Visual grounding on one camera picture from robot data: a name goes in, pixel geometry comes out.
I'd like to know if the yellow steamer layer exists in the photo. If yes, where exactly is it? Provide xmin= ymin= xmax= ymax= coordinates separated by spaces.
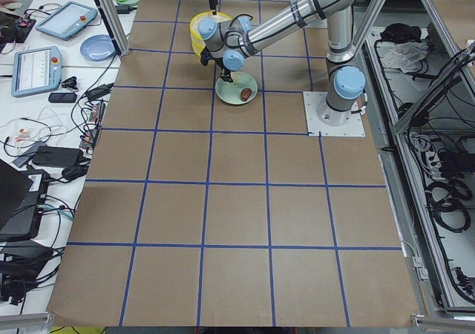
xmin=190 ymin=11 xmax=232 ymax=40
xmin=191 ymin=36 xmax=206 ymax=57

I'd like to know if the brown bun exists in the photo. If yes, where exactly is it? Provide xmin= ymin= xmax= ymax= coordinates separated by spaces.
xmin=240 ymin=88 xmax=252 ymax=102

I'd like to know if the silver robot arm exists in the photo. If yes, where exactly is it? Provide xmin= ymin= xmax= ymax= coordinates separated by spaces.
xmin=198 ymin=0 xmax=357 ymax=82

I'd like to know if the light green plate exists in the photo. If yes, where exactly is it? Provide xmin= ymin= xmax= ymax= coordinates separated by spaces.
xmin=214 ymin=72 xmax=258 ymax=105

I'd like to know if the blue plate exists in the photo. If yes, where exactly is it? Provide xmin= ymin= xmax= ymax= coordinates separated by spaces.
xmin=79 ymin=34 xmax=116 ymax=62

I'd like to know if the far teach pendant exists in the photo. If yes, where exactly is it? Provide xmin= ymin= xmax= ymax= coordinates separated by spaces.
xmin=36 ymin=1 xmax=98 ymax=40

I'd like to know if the teach pendant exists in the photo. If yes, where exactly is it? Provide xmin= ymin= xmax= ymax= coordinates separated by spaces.
xmin=36 ymin=1 xmax=98 ymax=40
xmin=11 ymin=46 xmax=62 ymax=98

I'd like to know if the black phone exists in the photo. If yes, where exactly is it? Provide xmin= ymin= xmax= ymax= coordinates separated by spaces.
xmin=48 ymin=92 xmax=77 ymax=104

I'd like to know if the near teach pendant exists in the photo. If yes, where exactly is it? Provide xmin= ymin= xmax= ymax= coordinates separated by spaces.
xmin=11 ymin=46 xmax=62 ymax=98

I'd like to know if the white crumpled cloth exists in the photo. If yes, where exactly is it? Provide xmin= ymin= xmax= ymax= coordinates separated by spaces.
xmin=381 ymin=42 xmax=429 ymax=73

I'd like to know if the black power adapter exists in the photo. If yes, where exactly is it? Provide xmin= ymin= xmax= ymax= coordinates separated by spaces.
xmin=32 ymin=146 xmax=83 ymax=168

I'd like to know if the black laptop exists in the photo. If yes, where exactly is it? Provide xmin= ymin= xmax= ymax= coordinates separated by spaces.
xmin=1 ymin=161 xmax=50 ymax=242

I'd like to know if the aluminium frame post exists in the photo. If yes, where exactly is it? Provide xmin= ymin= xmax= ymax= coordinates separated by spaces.
xmin=94 ymin=0 xmax=130 ymax=58

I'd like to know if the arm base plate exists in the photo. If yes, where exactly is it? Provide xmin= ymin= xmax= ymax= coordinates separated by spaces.
xmin=303 ymin=91 xmax=365 ymax=137

